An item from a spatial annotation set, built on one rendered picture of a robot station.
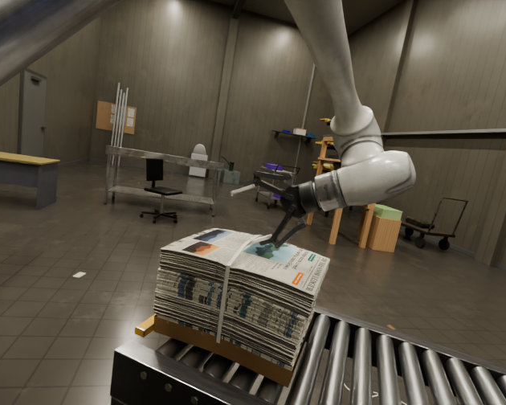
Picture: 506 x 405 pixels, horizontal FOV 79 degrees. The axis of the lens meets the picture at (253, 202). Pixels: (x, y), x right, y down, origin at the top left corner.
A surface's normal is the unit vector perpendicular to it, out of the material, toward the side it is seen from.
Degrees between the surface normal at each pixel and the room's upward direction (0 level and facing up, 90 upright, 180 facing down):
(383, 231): 90
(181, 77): 90
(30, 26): 106
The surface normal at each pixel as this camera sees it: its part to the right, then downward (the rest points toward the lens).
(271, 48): 0.21, 0.19
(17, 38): 0.81, 0.50
